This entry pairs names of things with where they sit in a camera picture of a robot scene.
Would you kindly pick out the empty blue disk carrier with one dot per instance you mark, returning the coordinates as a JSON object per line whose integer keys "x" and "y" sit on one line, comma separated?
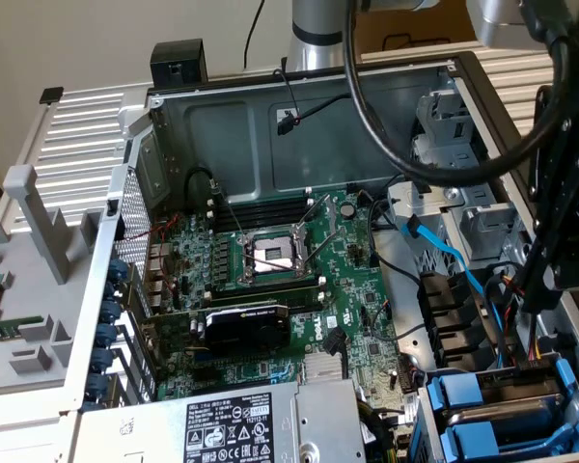
{"x": 473, "y": 441}

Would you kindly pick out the grey metal drive cage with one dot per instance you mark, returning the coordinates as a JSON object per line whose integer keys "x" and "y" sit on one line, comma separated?
{"x": 482, "y": 222}

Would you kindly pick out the round coin battery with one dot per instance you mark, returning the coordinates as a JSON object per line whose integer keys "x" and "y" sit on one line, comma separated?
{"x": 348, "y": 209}

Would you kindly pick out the green Dell motherboard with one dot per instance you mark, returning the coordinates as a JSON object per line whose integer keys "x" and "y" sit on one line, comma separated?
{"x": 347, "y": 289}

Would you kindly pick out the metal locking lever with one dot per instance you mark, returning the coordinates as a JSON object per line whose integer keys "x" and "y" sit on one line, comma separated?
{"x": 323, "y": 248}
{"x": 229, "y": 212}

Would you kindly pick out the metal socket cover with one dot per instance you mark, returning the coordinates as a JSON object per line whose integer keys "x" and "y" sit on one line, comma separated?
{"x": 318, "y": 217}

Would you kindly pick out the open grey PC case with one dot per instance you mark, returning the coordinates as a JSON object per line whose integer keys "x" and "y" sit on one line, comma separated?
{"x": 318, "y": 159}

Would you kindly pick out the black RAM slot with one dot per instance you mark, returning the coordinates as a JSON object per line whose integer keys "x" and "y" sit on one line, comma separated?
{"x": 263, "y": 221}
{"x": 304, "y": 303}
{"x": 265, "y": 207}

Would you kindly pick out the silver chipset heat sink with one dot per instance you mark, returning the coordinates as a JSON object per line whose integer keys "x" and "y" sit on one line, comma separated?
{"x": 323, "y": 369}

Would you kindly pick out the CPU socket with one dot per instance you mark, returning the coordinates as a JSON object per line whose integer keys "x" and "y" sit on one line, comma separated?
{"x": 270, "y": 253}

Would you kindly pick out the black graphics card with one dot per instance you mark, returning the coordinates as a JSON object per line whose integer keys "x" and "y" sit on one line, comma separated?
{"x": 246, "y": 330}

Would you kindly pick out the black box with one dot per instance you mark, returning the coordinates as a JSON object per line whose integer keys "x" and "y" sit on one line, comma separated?
{"x": 178, "y": 62}

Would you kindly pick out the grey power supply unit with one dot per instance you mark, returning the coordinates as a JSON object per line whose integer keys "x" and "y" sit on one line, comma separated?
{"x": 173, "y": 424}

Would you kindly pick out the grey plastic parts rack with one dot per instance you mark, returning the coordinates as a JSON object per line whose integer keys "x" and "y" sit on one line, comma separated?
{"x": 34, "y": 289}

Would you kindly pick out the green RAM stick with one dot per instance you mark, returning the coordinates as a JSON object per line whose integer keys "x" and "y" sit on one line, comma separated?
{"x": 9, "y": 329}

